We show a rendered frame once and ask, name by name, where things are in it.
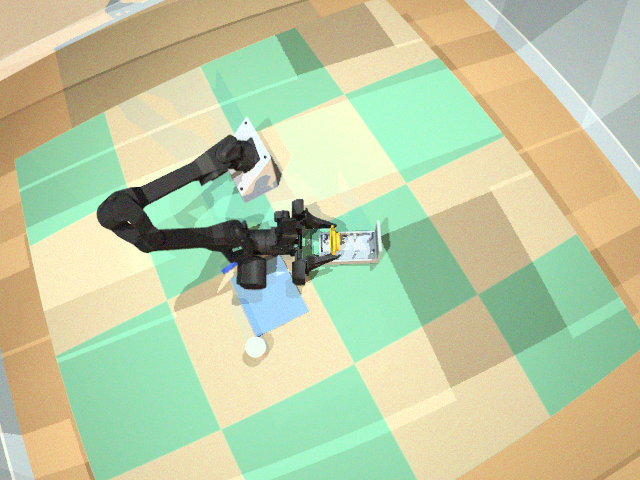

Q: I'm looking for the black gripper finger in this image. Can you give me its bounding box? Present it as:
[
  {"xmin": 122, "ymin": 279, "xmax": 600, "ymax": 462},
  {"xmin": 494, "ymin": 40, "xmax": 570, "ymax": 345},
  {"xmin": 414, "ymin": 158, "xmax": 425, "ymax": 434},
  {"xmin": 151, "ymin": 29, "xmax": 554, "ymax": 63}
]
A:
[
  {"xmin": 306, "ymin": 255, "xmax": 338, "ymax": 276},
  {"xmin": 305, "ymin": 208, "xmax": 337, "ymax": 229}
]

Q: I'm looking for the grey dish rack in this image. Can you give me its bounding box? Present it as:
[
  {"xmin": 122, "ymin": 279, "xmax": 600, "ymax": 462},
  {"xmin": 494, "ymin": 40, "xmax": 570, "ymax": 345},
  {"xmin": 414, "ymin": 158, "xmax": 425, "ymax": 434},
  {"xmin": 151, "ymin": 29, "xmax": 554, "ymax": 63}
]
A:
[{"xmin": 319, "ymin": 220, "xmax": 382, "ymax": 265}]

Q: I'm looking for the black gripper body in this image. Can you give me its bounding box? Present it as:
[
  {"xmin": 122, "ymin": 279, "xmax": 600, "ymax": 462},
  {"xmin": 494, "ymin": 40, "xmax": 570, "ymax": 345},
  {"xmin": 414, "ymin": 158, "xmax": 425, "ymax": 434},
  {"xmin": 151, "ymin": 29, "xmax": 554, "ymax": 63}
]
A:
[{"xmin": 266, "ymin": 199, "xmax": 307, "ymax": 286}]

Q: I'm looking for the light blue square mat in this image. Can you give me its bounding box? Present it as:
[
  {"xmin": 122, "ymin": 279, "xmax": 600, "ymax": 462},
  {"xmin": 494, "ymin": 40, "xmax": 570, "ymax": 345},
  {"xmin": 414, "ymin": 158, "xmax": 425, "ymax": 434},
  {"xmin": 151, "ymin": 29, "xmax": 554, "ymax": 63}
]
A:
[{"xmin": 230, "ymin": 255, "xmax": 309, "ymax": 337}]

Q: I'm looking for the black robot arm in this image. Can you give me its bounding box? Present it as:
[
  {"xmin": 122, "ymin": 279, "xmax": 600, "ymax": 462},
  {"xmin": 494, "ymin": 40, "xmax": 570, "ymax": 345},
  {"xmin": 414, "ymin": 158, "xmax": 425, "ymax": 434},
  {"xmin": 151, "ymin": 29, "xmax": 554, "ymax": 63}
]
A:
[{"xmin": 96, "ymin": 134, "xmax": 297, "ymax": 290}]

